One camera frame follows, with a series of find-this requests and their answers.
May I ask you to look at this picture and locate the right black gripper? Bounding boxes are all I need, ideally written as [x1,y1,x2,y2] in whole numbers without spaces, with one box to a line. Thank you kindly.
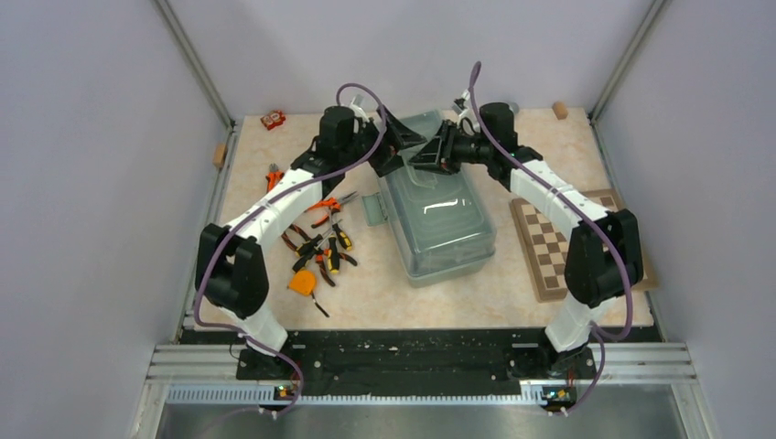
[408,120,493,176]

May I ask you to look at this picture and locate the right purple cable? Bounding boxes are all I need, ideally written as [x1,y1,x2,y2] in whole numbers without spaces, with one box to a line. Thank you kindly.
[468,60,636,416]

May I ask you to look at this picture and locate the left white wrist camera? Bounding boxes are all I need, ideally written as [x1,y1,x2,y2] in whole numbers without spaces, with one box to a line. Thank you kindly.
[347,94,371,122]

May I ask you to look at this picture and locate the green plastic toolbox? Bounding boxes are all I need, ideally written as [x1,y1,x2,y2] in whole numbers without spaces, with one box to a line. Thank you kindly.
[361,110,499,289]

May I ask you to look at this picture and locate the orange long nose pliers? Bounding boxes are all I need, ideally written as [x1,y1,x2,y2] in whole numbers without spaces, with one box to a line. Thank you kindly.
[307,191,359,229]

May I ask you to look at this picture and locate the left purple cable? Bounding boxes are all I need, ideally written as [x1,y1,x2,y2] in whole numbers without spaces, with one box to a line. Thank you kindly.
[192,82,389,419]

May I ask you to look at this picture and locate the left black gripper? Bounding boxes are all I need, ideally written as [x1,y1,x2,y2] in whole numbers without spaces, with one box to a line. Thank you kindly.
[340,105,426,177]

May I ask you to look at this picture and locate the purple cable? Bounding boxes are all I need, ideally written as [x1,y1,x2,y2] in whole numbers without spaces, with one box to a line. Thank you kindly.
[192,82,389,419]
[468,60,636,416]

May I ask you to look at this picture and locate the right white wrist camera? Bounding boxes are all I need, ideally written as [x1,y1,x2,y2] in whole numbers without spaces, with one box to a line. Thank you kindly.
[453,91,480,133]

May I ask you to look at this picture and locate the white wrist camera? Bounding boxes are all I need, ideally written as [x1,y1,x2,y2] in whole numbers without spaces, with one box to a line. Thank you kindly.
[453,91,480,133]
[347,94,371,122]

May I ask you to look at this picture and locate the orange tape measure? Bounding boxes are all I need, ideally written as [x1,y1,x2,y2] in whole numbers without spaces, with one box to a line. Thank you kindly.
[287,269,330,318]

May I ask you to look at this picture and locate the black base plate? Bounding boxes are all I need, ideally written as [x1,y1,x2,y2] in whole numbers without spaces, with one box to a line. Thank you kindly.
[236,327,662,398]

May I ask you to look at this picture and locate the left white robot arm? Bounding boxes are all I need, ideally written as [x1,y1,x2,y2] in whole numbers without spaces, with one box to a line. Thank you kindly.
[194,106,427,378]

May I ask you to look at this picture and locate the orange diagonal cutting pliers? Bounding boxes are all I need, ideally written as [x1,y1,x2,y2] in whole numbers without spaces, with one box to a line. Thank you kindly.
[265,163,285,193]

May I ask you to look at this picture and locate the wooden block back right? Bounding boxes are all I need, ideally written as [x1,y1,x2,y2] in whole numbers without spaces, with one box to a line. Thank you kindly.
[552,101,569,120]

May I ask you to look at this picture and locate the wooden block left edge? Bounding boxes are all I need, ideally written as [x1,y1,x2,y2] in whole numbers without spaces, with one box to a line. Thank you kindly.
[211,144,228,169]

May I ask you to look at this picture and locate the black yellow screwdriver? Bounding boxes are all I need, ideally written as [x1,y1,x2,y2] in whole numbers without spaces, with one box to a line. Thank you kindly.
[332,222,353,251]
[327,237,340,273]

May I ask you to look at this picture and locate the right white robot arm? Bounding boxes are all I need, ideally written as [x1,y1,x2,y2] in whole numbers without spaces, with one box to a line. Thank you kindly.
[408,102,643,377]

